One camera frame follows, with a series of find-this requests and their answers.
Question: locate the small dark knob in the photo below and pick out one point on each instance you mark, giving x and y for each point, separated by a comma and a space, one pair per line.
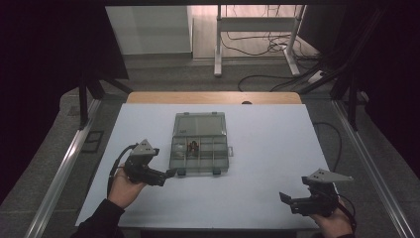
246, 102

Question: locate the clear plastic compartment box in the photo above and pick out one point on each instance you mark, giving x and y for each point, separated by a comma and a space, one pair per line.
199, 155

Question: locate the black metal stand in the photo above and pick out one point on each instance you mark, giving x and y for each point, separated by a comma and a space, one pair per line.
352, 99
86, 95

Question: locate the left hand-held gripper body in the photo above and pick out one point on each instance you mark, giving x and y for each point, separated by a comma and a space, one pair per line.
142, 165

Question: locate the dark floor plate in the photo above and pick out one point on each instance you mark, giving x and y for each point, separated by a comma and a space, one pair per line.
92, 141

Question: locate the white desk frame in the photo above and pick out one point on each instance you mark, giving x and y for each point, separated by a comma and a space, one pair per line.
257, 24

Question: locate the wooden table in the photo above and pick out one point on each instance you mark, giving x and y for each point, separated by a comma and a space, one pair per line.
211, 97

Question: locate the aluminium rail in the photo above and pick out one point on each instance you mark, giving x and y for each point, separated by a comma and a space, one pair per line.
62, 172
369, 165

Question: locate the person's left hand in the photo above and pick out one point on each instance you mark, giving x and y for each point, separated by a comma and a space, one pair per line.
124, 191

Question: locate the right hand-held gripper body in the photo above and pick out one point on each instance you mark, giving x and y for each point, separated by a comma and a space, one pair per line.
318, 201

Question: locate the person's right hand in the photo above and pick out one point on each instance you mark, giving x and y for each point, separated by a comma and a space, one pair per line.
333, 226

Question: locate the white cabinet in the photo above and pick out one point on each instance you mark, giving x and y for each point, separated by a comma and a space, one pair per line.
148, 29

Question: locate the white power strip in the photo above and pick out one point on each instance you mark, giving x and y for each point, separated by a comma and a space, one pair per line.
316, 76

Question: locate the pale table cover sheet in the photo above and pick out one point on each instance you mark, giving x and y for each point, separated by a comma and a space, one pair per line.
270, 158

